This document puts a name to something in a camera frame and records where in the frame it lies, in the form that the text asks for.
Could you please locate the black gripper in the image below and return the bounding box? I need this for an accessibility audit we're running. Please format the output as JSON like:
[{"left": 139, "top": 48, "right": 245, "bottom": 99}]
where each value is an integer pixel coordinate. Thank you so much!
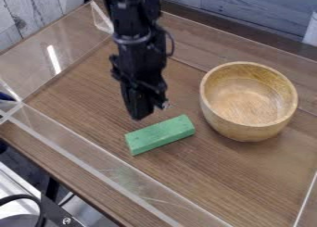
[{"left": 108, "top": 30, "right": 170, "bottom": 120}]

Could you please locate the green rectangular block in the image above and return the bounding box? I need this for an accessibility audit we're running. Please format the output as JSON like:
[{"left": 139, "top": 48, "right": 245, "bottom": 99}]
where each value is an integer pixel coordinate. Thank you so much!
[{"left": 126, "top": 115, "right": 195, "bottom": 156}]

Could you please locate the brown wooden bowl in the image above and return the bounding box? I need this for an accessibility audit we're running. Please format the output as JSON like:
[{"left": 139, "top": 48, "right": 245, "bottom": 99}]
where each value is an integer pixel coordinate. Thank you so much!
[{"left": 199, "top": 61, "right": 298, "bottom": 142}]

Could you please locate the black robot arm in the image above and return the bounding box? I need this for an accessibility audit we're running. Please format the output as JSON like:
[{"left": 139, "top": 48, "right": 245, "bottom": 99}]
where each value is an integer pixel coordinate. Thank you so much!
[{"left": 104, "top": 0, "right": 170, "bottom": 120}]

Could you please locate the black table leg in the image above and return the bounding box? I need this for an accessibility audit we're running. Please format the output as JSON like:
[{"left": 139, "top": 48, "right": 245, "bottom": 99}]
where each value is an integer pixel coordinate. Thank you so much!
[{"left": 46, "top": 178, "right": 59, "bottom": 201}]

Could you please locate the clear acrylic enclosure wall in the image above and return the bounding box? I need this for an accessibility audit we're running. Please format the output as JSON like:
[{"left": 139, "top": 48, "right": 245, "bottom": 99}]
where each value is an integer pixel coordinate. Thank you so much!
[{"left": 0, "top": 5, "right": 317, "bottom": 227}]

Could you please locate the black metal bracket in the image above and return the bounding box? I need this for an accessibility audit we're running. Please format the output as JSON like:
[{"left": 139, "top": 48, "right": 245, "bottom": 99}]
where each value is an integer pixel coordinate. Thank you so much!
[{"left": 41, "top": 195, "right": 86, "bottom": 227}]

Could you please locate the black cable loop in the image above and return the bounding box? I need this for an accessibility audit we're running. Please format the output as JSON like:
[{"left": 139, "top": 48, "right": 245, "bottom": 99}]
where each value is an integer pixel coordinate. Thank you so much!
[{"left": 0, "top": 194, "right": 46, "bottom": 227}]

